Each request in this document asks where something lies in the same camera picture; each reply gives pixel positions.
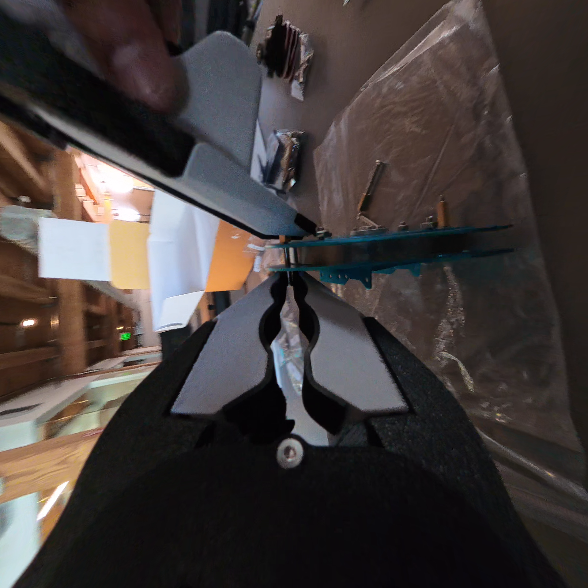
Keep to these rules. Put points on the orange box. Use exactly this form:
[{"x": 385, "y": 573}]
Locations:
[{"x": 234, "y": 262}]

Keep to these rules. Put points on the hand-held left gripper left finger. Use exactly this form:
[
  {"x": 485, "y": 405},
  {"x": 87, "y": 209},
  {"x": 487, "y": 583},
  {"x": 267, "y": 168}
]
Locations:
[{"x": 229, "y": 367}]

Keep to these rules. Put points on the small white box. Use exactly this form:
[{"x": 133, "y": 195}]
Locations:
[{"x": 73, "y": 248}]

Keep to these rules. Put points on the white instruction sheet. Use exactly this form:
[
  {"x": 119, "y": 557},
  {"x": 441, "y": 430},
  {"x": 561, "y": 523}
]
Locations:
[{"x": 257, "y": 142}]

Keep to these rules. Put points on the teal perforated bracket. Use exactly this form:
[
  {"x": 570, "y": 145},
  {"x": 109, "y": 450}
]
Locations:
[{"x": 349, "y": 275}]

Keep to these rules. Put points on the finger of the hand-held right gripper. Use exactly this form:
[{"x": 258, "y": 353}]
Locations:
[{"x": 220, "y": 101}]

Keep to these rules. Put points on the small dark screw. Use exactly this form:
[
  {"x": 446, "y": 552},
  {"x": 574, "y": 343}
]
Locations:
[{"x": 290, "y": 278}]

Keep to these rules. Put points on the silvery parts bag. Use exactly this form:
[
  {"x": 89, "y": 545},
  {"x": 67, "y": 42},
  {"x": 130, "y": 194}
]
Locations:
[{"x": 287, "y": 156}]

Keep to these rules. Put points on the silver rectangular air duct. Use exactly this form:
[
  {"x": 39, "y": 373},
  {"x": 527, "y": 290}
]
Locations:
[{"x": 18, "y": 227}]

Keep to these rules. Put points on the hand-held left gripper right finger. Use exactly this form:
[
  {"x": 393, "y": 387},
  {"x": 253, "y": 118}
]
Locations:
[{"x": 353, "y": 367}]

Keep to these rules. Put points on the blue round turntable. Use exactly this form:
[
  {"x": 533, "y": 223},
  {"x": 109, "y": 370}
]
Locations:
[{"x": 390, "y": 252}]

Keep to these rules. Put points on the large white box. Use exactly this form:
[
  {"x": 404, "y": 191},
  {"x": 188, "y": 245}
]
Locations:
[{"x": 183, "y": 257}]

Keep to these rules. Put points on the person's right hand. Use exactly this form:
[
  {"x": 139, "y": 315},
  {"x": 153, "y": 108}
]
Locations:
[{"x": 138, "y": 59}]

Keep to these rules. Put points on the clear plastic bag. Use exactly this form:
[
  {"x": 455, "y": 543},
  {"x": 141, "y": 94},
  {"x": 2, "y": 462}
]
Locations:
[{"x": 436, "y": 115}]

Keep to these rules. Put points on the yellow box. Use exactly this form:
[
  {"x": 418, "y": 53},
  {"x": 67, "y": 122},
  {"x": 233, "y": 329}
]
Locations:
[{"x": 131, "y": 255}]

